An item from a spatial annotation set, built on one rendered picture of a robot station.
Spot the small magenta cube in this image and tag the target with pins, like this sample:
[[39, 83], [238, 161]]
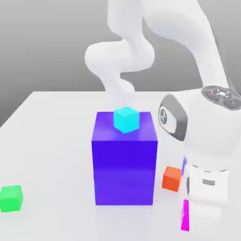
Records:
[[185, 216]]

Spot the large blue box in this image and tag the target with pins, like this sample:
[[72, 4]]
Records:
[[123, 169]]

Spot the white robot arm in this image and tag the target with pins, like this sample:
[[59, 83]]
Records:
[[180, 47]]

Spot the small cyan cube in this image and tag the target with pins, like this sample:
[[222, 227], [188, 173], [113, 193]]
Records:
[[126, 120]]

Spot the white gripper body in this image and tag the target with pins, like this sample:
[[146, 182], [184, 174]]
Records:
[[204, 220]]

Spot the small green cube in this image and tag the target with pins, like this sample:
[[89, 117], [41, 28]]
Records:
[[10, 198]]

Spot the small orange cube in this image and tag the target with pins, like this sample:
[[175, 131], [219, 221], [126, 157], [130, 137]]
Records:
[[171, 178]]

